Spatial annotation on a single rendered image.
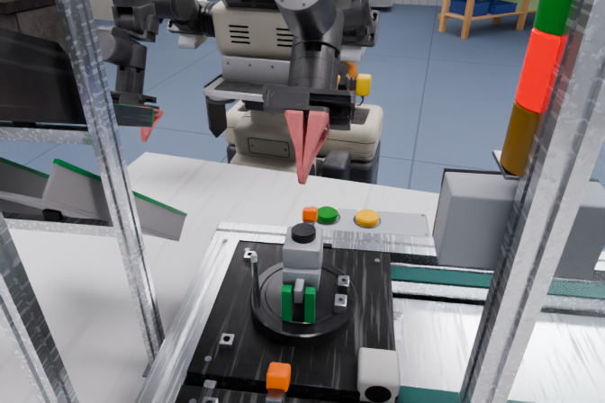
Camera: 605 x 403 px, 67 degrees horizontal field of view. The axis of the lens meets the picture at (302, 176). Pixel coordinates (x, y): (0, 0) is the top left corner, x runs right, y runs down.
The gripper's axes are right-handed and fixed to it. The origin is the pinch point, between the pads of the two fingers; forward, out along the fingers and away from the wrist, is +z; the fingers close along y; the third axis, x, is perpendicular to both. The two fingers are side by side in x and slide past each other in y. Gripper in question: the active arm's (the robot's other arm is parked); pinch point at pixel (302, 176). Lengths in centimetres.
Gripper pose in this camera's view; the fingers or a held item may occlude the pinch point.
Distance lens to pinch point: 50.7
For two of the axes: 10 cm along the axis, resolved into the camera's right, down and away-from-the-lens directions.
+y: 9.9, 0.9, -1.1
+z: -1.1, 9.8, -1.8
